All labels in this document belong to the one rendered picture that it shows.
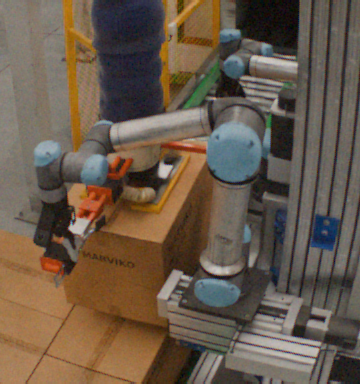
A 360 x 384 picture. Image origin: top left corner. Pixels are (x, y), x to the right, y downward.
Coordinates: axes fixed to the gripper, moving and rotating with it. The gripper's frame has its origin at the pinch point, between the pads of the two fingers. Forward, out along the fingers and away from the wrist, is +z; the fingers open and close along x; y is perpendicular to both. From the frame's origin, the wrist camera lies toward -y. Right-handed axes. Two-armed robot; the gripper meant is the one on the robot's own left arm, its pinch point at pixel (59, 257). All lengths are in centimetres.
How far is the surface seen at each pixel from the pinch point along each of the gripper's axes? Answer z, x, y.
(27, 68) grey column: 22, 98, 147
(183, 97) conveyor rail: 62, 29, 202
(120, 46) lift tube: -42, -1, 50
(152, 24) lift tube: -48, -9, 56
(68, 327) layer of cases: 66, 20, 26
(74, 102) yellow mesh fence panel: 73, 98, 199
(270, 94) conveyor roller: 67, -16, 231
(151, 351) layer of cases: 66, -15, 26
